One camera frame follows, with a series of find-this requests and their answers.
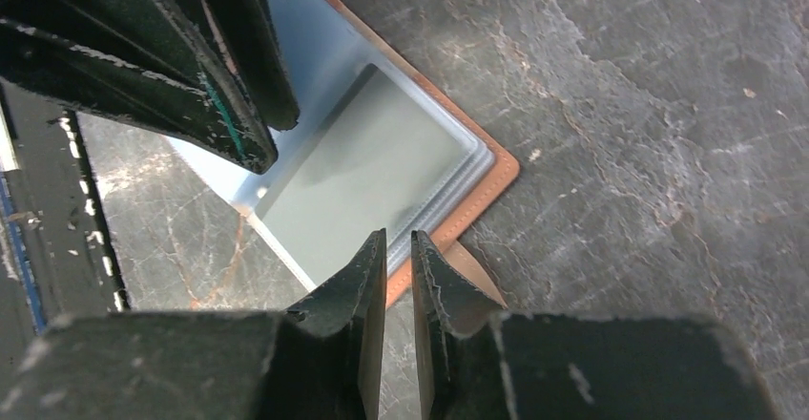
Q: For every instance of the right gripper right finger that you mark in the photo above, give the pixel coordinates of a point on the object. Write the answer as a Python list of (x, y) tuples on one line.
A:
[(478, 360)]

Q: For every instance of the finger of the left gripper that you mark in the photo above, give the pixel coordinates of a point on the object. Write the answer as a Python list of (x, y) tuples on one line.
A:
[(229, 72), (103, 58)]

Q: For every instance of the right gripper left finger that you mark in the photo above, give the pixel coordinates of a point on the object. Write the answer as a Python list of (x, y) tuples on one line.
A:
[(319, 358)]

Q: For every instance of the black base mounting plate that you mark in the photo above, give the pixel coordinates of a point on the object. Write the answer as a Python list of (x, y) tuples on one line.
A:
[(59, 235)]

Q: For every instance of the tan leather card holder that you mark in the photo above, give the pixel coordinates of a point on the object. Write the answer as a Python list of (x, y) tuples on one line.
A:
[(377, 146)]

